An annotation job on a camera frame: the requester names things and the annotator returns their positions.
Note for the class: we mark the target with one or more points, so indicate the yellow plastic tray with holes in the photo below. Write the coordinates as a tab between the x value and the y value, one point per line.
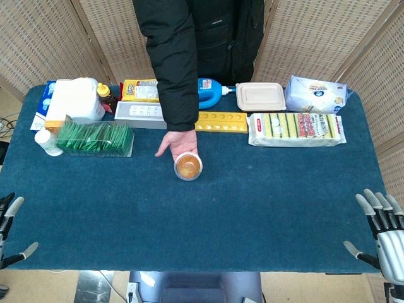
221	121

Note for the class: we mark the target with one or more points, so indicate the white power strip box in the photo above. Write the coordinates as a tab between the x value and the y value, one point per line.
139	115

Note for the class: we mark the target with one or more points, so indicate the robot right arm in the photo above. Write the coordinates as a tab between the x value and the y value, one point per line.
394	293

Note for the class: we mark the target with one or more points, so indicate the white tissue pack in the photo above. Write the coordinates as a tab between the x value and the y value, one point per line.
315	94

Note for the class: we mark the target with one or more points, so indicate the person's right arm black sleeve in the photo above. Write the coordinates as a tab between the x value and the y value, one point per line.
175	79

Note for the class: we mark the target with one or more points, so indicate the robot left five-finger hand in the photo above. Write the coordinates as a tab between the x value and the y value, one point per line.
9	210

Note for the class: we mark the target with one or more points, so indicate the clear box of green packets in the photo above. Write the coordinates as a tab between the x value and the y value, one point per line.
94	137

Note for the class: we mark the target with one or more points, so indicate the blue and white carton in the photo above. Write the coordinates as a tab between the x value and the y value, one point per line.
42	107

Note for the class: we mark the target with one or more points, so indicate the beige lunch box with lid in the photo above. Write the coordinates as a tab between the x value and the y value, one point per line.
260	96

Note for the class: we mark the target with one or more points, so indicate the blue detergent bottle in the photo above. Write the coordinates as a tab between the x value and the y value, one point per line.
210	91

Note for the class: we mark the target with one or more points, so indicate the small orange box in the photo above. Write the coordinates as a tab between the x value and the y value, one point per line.
53	124

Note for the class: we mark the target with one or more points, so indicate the blue carpeted table surface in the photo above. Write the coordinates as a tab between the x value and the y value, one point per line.
202	214

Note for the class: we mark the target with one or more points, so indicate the large white jug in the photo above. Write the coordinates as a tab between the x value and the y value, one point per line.
77	98

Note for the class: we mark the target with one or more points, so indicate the yellow snack bag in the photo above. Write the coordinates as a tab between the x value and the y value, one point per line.
139	90

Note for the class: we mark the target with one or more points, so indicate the pack of yellow sponges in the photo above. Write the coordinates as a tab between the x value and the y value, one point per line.
296	129

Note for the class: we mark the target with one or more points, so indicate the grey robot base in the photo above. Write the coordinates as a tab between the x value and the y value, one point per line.
195	287

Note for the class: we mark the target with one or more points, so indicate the person's black jacket torso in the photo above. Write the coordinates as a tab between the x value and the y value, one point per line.
227	38

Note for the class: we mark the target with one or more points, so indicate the clear cup with orange content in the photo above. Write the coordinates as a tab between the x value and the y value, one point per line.
188	166

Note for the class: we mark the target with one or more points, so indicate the robot right five-finger hand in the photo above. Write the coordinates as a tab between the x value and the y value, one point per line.
391	249

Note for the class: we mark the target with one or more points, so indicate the person's right hand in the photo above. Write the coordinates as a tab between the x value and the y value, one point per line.
181	142

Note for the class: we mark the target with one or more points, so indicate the honey bottle with yellow cap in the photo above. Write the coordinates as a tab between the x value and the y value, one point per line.
104	93

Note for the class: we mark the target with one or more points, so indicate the white pill bottle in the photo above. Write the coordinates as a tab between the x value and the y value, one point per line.
47	142

